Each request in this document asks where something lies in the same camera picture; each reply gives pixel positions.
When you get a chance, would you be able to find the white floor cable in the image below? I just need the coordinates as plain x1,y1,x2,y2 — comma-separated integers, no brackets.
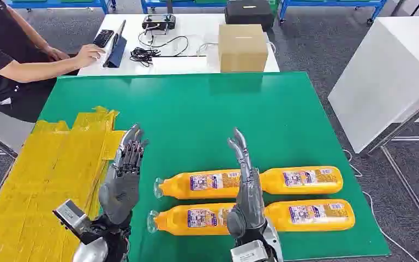
342,148,419,262

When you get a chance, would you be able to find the metal table frame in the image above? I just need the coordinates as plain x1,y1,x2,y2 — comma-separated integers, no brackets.
360,85,419,247

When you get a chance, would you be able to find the blue metal cart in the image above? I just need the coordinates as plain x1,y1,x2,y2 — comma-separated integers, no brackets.
5,0,117,14
278,0,389,25
140,0,228,14

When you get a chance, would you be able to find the green table mat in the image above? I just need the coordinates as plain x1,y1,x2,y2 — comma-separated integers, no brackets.
38,72,392,262

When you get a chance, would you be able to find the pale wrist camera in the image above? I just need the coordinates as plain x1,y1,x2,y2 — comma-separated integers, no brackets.
230,240,270,262
52,199,88,233

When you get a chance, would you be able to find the black carrying case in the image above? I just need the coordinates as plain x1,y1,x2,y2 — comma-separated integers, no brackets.
224,0,276,32

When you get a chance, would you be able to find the person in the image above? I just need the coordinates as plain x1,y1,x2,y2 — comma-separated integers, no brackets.
0,0,105,124

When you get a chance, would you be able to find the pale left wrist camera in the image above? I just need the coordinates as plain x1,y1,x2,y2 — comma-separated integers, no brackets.
52,199,88,233

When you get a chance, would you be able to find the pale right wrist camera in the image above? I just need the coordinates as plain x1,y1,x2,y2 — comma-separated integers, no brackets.
230,240,270,262

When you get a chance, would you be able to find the black cable bundle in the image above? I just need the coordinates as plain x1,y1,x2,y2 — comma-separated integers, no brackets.
129,35,190,68

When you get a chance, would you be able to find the tablet with blue cover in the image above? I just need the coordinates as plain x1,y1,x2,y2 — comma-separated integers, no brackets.
103,20,128,69

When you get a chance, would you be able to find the brown cardboard box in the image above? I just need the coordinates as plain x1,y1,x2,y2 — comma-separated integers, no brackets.
218,23,269,73

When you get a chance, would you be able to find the white desk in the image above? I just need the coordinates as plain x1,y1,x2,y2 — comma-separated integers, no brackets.
77,14,280,76

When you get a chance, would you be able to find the black remote controller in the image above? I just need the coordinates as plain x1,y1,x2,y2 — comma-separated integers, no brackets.
141,14,177,36

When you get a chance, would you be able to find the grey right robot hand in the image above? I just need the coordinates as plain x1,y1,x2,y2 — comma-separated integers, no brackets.
226,127,267,240

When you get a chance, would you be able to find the pale grey seat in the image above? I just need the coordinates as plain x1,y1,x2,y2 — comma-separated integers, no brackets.
0,86,35,153

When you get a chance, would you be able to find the person's left hand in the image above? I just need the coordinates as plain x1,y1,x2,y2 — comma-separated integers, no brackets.
46,46,70,62

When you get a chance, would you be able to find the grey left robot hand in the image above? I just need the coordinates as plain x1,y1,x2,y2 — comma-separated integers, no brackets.
98,123,149,225

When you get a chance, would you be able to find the black smartphone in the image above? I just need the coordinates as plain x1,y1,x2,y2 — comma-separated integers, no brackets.
93,29,115,49

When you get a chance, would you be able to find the large white table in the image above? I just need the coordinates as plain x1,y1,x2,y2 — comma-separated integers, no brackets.
327,16,419,154

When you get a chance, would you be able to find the yellow sheet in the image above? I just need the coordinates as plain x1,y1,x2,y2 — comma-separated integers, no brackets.
0,105,127,262

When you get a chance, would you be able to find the orange drink bottle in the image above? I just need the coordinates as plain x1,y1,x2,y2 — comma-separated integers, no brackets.
265,199,356,233
259,165,344,195
153,169,242,200
147,203,236,237

